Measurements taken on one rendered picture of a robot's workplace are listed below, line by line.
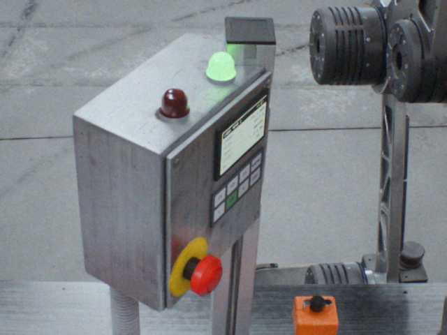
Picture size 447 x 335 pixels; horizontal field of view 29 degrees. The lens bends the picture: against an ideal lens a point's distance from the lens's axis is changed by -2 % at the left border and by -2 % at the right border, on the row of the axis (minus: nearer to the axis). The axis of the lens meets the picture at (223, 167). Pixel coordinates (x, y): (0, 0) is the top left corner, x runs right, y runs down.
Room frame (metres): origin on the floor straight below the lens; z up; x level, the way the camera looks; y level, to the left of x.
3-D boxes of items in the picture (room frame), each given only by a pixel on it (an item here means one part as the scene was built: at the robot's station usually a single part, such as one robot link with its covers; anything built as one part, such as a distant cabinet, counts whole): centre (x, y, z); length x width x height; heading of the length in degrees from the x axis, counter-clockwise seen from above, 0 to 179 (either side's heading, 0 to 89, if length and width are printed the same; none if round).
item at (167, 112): (0.60, 0.04, 1.49); 0.03 x 0.03 x 0.02
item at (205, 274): (0.57, 0.01, 1.33); 0.04 x 0.03 x 0.04; 149
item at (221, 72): (0.66, 0.01, 1.49); 0.03 x 0.03 x 0.02
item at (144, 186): (0.64, 0.04, 1.38); 0.17 x 0.10 x 0.19; 149
